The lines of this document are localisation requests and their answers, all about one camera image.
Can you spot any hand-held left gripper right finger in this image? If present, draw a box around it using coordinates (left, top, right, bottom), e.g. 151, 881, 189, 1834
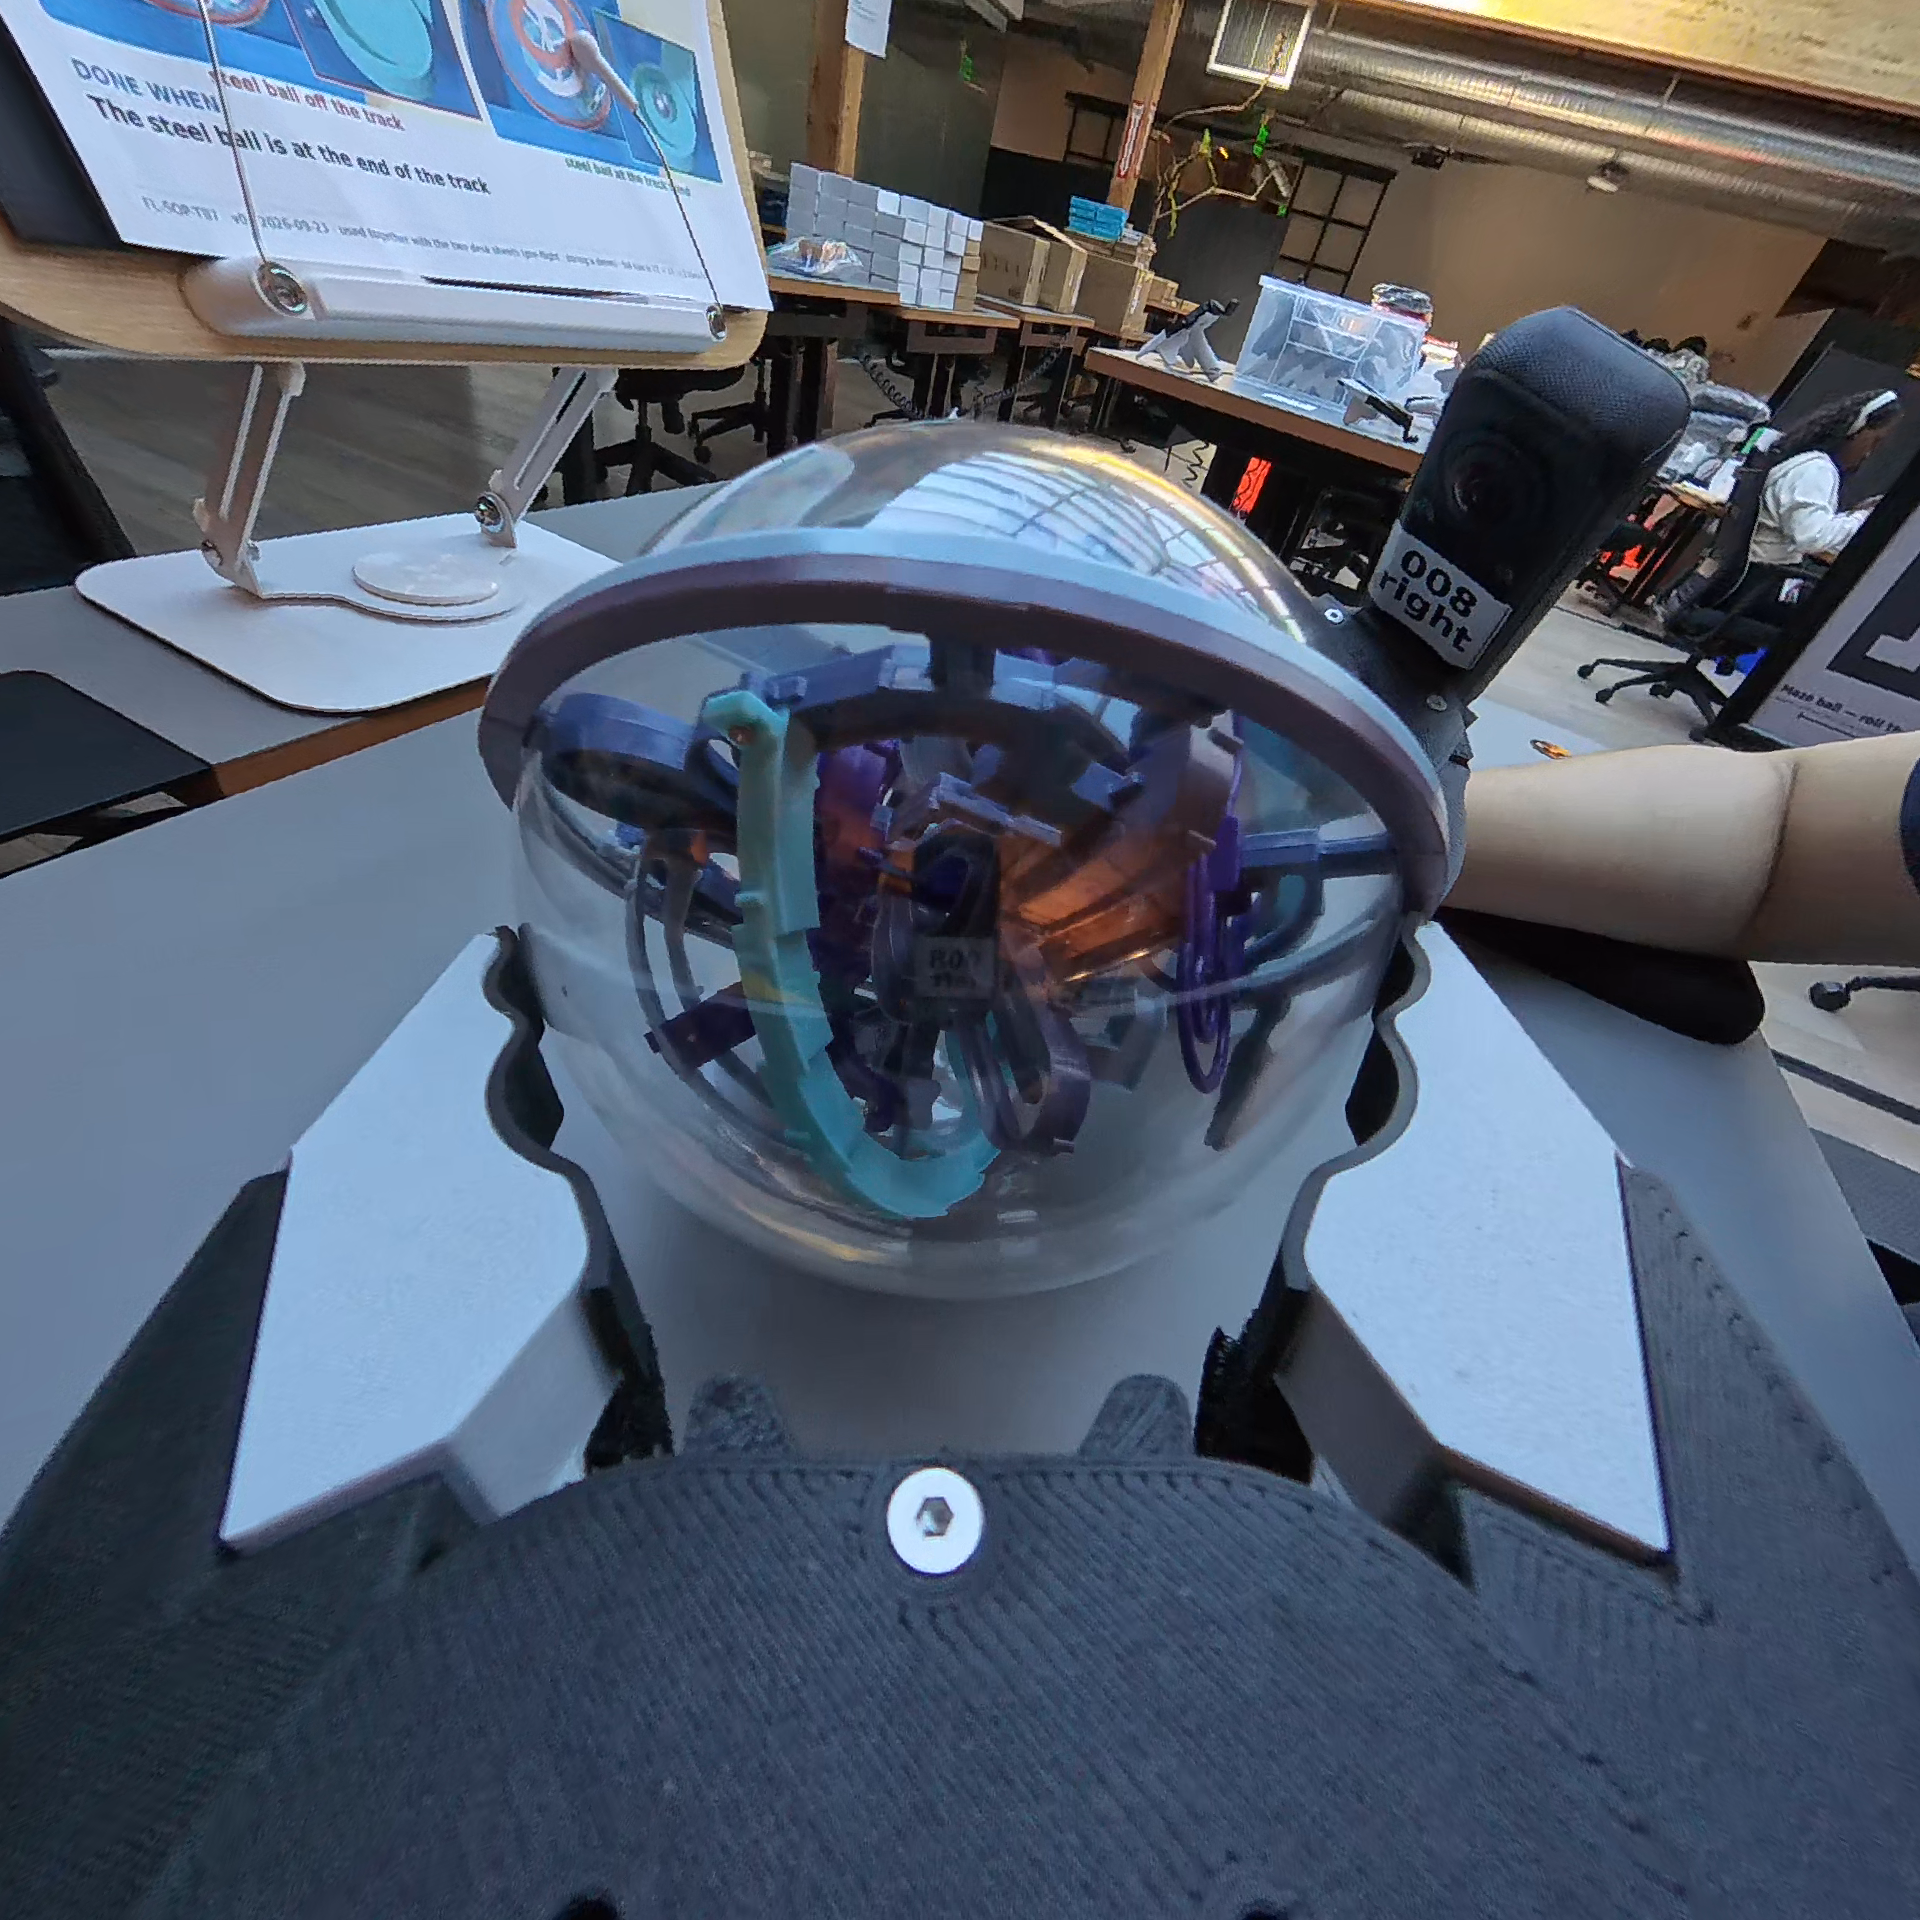
1195, 923, 1667, 1562

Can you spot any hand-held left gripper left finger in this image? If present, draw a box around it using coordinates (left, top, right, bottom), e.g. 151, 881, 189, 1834
226, 925, 670, 1552

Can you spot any clear plastic maze ball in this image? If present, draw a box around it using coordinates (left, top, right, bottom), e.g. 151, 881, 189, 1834
477, 423, 1452, 1298

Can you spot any person's right forearm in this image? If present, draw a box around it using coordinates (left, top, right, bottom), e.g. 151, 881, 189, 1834
1446, 735, 1920, 969

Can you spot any black office chair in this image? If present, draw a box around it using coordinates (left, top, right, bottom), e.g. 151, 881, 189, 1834
1582, 485, 1814, 729

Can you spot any clear plastic storage bin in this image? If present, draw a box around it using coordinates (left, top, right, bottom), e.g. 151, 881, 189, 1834
1235, 277, 1429, 411

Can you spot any wooden work table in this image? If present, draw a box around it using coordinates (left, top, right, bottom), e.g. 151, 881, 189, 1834
1079, 340, 1437, 599

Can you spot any black framed marker sign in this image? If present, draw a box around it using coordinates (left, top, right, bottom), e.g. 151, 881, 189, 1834
1711, 474, 1920, 754

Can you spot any cardboard box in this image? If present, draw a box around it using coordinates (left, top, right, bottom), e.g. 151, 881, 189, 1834
1067, 247, 1159, 340
981, 224, 1085, 316

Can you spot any metal air vent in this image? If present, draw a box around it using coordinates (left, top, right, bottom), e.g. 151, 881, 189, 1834
1208, 0, 1320, 81

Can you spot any black desk mat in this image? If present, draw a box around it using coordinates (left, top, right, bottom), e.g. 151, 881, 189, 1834
0, 673, 219, 846

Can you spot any instruction sheet on stand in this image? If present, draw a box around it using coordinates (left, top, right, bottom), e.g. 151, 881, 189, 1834
0, 0, 771, 718

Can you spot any stack of white boxes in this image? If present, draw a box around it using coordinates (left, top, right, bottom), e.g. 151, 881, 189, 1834
783, 162, 984, 316

